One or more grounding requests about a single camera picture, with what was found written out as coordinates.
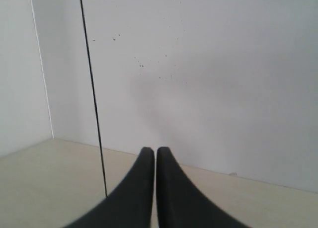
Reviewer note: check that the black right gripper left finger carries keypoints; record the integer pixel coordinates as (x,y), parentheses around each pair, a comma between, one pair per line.
(129,205)

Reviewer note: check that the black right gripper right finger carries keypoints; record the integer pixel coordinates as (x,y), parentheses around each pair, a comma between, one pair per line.
(180,204)

